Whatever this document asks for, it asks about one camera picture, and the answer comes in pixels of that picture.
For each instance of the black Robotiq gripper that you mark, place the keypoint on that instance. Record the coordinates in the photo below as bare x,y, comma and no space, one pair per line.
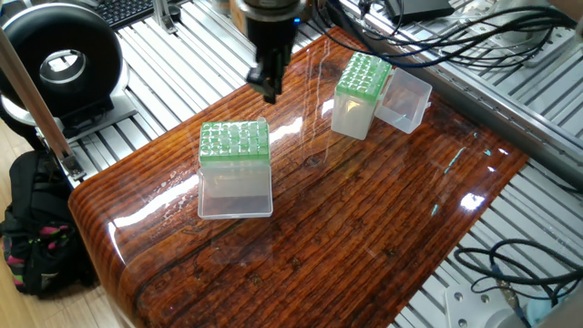
271,41

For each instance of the clear pipette box green rack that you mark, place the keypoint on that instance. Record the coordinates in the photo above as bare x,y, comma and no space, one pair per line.
235,169
360,91

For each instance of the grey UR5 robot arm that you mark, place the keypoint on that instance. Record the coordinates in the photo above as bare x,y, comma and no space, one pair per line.
269,7

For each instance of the black keyboard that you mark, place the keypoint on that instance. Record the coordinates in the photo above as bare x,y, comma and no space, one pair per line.
123,11

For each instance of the brown wooden pole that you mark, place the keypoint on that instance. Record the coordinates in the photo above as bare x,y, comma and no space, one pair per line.
36,109

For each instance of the black backpack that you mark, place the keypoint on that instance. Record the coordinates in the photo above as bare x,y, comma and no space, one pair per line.
41,228

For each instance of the silver metal bracket post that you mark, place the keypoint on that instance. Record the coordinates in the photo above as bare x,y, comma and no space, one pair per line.
168,14

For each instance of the white perforated base plate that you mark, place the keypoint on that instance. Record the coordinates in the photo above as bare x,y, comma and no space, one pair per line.
483,310

